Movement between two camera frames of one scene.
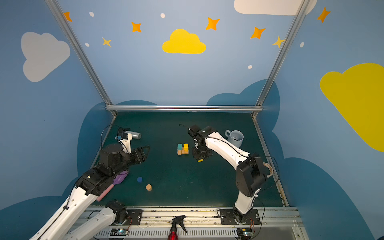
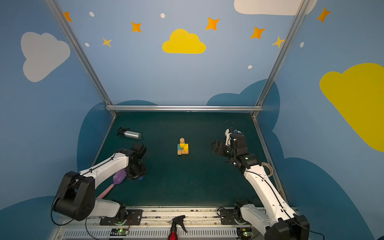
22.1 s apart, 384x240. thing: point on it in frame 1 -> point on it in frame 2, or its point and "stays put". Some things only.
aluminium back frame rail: [184, 108] stays put
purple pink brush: [119, 179] stays put
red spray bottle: [173, 234] stays put
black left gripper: [135, 155] -> [135, 169]
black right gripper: [199, 151] -> [224, 148]
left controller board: [119, 232] stays put
